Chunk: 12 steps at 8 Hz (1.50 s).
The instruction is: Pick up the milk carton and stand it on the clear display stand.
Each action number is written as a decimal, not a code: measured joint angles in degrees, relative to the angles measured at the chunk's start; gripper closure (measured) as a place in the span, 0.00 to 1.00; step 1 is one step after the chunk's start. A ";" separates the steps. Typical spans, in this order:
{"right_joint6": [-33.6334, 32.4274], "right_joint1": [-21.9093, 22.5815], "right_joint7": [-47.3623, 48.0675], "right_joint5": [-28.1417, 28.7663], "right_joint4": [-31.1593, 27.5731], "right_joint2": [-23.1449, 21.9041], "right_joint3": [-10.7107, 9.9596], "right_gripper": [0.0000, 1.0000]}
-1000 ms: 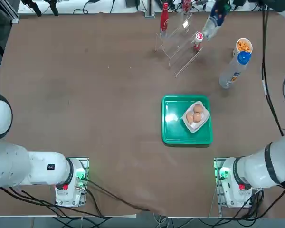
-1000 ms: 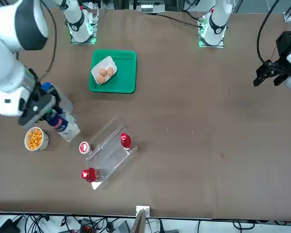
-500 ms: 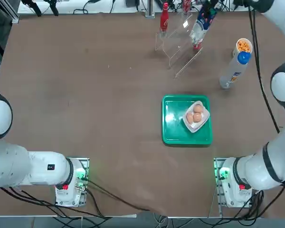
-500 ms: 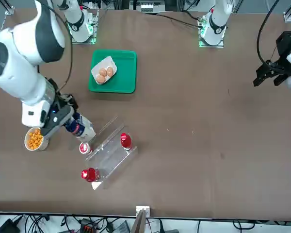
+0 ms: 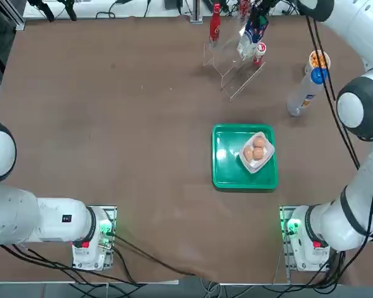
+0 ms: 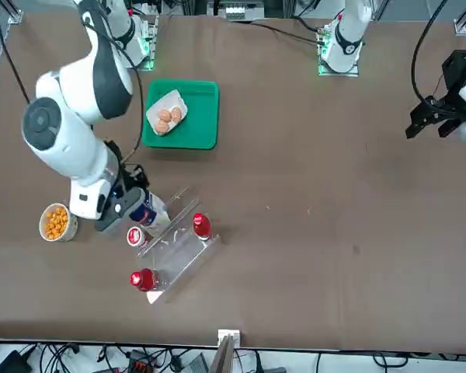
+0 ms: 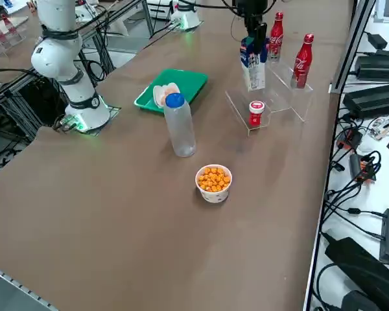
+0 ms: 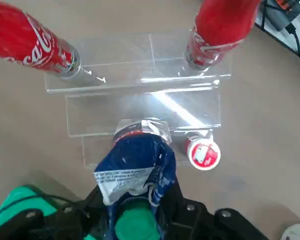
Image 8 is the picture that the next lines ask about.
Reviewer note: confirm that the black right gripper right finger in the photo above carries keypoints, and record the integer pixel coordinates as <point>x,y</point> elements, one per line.
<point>202,222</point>

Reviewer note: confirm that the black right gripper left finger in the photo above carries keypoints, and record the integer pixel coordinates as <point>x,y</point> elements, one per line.
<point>52,225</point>

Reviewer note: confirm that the blue white milk carton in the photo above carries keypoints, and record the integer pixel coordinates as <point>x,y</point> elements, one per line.
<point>135,162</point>

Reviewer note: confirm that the clear acrylic display stand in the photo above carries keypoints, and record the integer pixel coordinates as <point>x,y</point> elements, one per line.
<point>110,62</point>

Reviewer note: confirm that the small red jar white lid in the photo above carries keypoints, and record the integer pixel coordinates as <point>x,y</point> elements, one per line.
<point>203,153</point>

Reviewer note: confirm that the white paper snack cup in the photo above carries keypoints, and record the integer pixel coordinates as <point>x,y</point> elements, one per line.
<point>298,232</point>

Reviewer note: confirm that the red cola bottle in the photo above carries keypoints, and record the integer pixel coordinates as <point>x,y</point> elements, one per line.
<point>27,42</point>
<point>220,25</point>

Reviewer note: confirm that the black red power plug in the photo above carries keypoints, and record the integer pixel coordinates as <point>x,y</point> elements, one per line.
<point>282,15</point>

